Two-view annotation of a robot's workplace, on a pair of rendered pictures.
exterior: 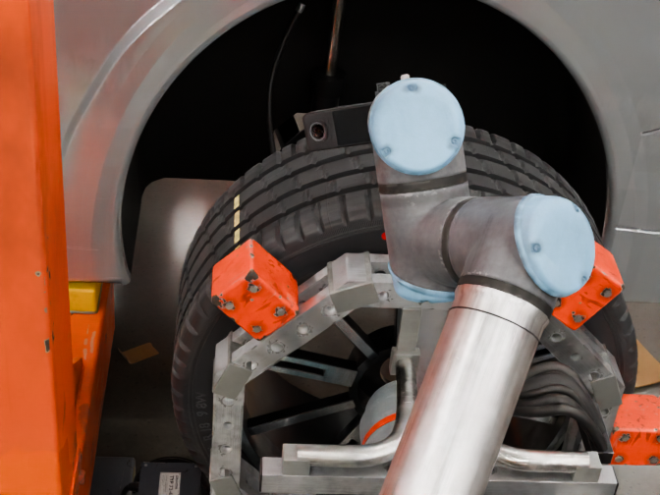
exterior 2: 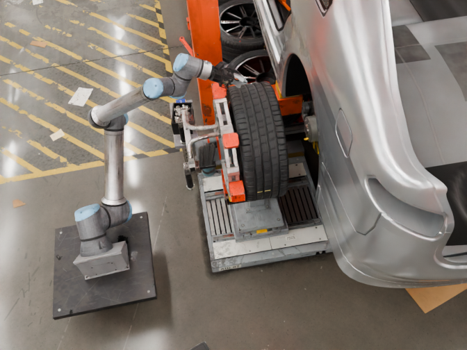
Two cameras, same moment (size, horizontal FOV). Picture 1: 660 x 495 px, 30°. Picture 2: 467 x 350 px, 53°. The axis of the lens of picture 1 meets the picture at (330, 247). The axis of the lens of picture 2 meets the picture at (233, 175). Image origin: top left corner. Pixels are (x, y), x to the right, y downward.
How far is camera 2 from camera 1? 238 cm
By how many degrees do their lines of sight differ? 62
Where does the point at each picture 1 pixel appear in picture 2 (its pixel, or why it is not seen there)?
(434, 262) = not seen: hidden behind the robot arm
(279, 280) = (218, 92)
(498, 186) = (251, 117)
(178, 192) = not seen: hidden behind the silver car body
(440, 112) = (178, 62)
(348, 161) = (252, 89)
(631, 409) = (237, 185)
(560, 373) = (208, 147)
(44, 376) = not seen: hidden behind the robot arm
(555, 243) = (148, 85)
